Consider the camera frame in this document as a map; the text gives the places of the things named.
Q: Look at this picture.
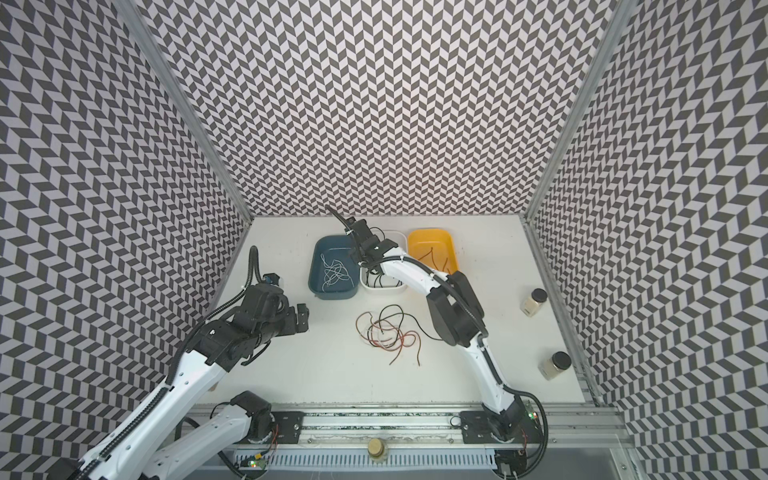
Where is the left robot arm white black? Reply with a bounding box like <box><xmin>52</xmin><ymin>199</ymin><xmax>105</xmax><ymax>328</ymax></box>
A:
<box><xmin>46</xmin><ymin>247</ymin><xmax>309</xmax><ymax>479</ymax></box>

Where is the small jar right black lid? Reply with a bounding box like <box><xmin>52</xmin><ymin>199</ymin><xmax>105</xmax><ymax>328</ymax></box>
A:
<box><xmin>521</xmin><ymin>288</ymin><xmax>548</xmax><ymax>317</ymax></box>

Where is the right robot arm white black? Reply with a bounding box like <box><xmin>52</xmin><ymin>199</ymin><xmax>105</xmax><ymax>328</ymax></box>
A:
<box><xmin>327</xmin><ymin>206</ymin><xmax>549</xmax><ymax>453</ymax></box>

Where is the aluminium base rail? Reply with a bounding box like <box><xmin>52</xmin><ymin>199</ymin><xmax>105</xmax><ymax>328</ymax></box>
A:
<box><xmin>140</xmin><ymin>404</ymin><xmax>637</xmax><ymax>451</ymax></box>

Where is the yellow plastic bin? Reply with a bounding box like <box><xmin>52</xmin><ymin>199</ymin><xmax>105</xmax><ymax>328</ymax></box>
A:
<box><xmin>407</xmin><ymin>228</ymin><xmax>459</xmax><ymax>274</ymax></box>

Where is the small jar black lid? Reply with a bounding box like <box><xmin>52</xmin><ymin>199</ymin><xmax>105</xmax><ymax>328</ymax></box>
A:
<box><xmin>521</xmin><ymin>288</ymin><xmax>548</xmax><ymax>317</ymax></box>
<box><xmin>538</xmin><ymin>351</ymin><xmax>572</xmax><ymax>380</ymax></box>

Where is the dark teal plastic bin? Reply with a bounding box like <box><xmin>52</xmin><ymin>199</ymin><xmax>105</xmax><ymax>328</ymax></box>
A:
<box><xmin>308</xmin><ymin>235</ymin><xmax>360</xmax><ymax>300</ymax></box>

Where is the white thin cable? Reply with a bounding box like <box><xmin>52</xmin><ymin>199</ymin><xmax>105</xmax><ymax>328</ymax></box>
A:
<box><xmin>317</xmin><ymin>254</ymin><xmax>355</xmax><ymax>293</ymax></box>
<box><xmin>320</xmin><ymin>257</ymin><xmax>355</xmax><ymax>289</ymax></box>

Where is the white plastic bin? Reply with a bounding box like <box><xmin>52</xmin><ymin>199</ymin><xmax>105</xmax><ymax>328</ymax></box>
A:
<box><xmin>360</xmin><ymin>227</ymin><xmax>408</xmax><ymax>295</ymax></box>

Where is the small circuit board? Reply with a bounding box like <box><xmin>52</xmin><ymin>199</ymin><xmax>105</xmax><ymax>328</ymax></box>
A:
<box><xmin>240</xmin><ymin>455</ymin><xmax>268</xmax><ymax>469</ymax></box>

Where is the brass knob on rail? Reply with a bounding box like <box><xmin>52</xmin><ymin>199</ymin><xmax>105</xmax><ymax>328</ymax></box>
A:
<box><xmin>367</xmin><ymin>438</ymin><xmax>387</xmax><ymax>460</ymax></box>

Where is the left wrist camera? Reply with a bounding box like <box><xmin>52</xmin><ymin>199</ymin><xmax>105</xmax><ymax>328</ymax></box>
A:
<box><xmin>262</xmin><ymin>273</ymin><xmax>281</xmax><ymax>287</ymax></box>

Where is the small jar left black lid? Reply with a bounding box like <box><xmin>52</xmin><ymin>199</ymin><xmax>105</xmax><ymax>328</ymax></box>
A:
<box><xmin>538</xmin><ymin>351</ymin><xmax>572</xmax><ymax>380</ymax></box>

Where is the tangled pile red cable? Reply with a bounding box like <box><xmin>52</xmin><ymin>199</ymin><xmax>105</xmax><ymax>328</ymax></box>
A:
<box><xmin>355</xmin><ymin>310</ymin><xmax>422</xmax><ymax>367</ymax></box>

